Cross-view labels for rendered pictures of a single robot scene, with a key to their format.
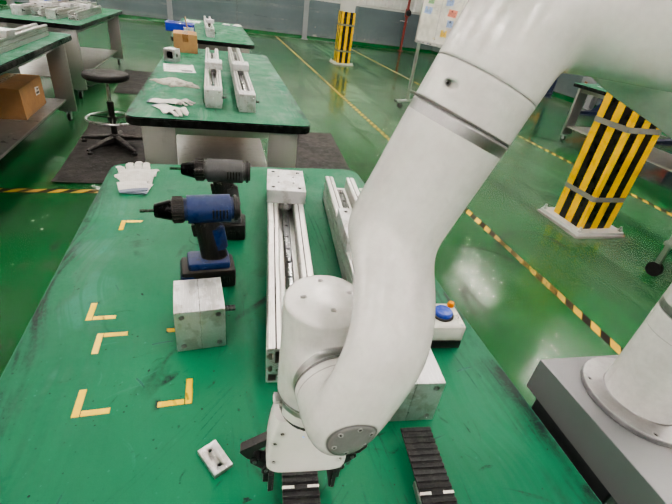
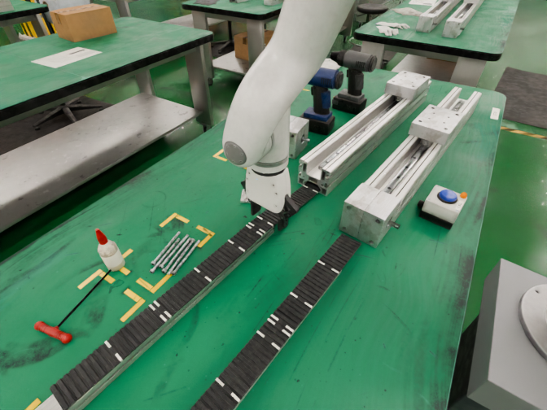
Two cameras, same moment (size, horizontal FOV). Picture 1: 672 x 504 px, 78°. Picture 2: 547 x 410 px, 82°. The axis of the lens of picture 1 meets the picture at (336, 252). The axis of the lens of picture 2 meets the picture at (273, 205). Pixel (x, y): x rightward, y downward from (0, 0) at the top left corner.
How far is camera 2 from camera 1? 0.43 m
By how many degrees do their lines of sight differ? 41
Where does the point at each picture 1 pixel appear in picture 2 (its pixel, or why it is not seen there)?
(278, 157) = (460, 80)
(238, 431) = not seen: hidden behind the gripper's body
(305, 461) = (260, 198)
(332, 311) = not seen: hidden behind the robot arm
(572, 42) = not seen: outside the picture
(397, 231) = (277, 40)
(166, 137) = (376, 51)
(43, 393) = (211, 144)
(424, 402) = (369, 229)
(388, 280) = (261, 66)
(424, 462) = (337, 253)
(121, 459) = (216, 177)
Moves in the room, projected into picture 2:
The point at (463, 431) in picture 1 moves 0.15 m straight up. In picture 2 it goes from (391, 265) to (410, 218)
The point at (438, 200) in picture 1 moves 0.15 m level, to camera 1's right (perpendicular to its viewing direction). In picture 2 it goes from (293, 19) to (387, 44)
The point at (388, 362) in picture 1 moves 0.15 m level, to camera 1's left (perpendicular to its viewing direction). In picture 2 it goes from (243, 107) to (194, 78)
